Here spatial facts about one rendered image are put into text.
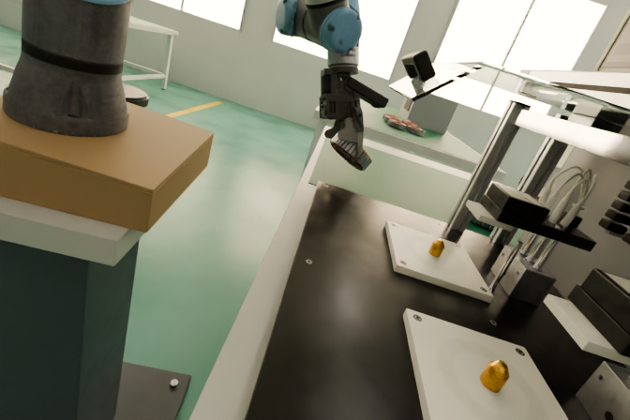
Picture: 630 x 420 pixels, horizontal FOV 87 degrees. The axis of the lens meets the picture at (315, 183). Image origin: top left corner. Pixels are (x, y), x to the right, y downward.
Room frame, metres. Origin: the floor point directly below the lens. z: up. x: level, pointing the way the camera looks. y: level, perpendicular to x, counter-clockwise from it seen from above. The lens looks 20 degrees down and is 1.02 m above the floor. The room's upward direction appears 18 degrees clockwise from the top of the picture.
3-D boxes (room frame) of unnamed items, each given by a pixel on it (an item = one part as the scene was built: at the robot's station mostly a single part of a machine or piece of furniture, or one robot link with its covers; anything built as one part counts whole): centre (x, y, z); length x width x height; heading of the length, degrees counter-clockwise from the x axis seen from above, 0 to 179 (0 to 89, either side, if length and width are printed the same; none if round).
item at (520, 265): (0.51, -0.37, 0.80); 0.08 x 0.05 x 0.06; 0
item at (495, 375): (0.26, -0.23, 0.80); 0.02 x 0.02 x 0.03
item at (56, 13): (0.47, 0.38, 0.99); 0.13 x 0.12 x 0.14; 35
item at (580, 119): (0.59, -0.40, 1.05); 0.06 x 0.04 x 0.04; 0
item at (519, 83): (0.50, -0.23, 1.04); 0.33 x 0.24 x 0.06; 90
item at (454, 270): (0.50, -0.23, 0.78); 0.15 x 0.15 x 0.01; 0
